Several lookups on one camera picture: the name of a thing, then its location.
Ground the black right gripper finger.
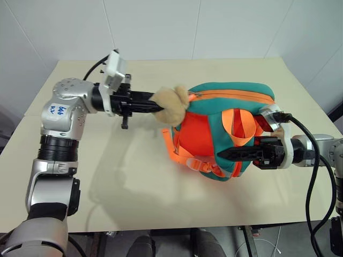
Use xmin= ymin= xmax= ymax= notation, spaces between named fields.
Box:
xmin=218 ymin=146 xmax=263 ymax=156
xmin=222 ymin=154 xmax=263 ymax=162

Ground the dark chair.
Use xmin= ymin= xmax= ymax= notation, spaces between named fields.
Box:
xmin=0 ymin=103 xmax=21 ymax=156

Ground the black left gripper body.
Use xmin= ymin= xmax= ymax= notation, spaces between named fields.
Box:
xmin=111 ymin=73 xmax=133 ymax=130

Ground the dark rounded shape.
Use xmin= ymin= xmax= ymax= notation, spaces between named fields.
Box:
xmin=191 ymin=228 xmax=227 ymax=257
xmin=126 ymin=235 xmax=156 ymax=257

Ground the orange and teal backpack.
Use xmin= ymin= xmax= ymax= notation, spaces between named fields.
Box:
xmin=161 ymin=81 xmax=277 ymax=183

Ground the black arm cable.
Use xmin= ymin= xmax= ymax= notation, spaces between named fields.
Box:
xmin=82 ymin=48 xmax=119 ymax=81
xmin=312 ymin=154 xmax=339 ymax=238

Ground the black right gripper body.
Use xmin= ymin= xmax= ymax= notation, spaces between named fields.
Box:
xmin=252 ymin=136 xmax=286 ymax=171

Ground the black post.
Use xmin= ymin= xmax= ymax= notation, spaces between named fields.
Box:
xmin=327 ymin=90 xmax=343 ymax=124

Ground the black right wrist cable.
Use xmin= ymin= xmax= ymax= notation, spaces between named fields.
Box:
xmin=273 ymin=112 xmax=324 ymax=257

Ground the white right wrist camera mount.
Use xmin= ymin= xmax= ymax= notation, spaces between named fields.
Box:
xmin=258 ymin=104 xmax=293 ymax=170

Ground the beige plush zipper charm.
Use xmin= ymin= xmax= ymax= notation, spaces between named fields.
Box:
xmin=147 ymin=85 xmax=190 ymax=127

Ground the white floor cable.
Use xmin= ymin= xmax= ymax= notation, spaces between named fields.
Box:
xmin=264 ymin=226 xmax=285 ymax=255

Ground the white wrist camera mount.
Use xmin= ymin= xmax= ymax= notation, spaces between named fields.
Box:
xmin=258 ymin=104 xmax=293 ymax=170
xmin=98 ymin=50 xmax=127 ymax=118

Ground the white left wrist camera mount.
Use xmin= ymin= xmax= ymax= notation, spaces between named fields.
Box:
xmin=98 ymin=50 xmax=127 ymax=118

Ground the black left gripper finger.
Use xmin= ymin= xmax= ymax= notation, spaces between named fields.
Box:
xmin=130 ymin=91 xmax=156 ymax=103
xmin=130 ymin=102 xmax=165 ymax=114

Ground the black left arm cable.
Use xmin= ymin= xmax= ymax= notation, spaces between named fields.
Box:
xmin=82 ymin=48 xmax=119 ymax=81

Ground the black metal table leg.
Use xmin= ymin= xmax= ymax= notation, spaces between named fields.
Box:
xmin=236 ymin=226 xmax=265 ymax=257

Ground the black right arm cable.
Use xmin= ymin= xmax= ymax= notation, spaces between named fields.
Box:
xmin=312 ymin=154 xmax=339 ymax=238

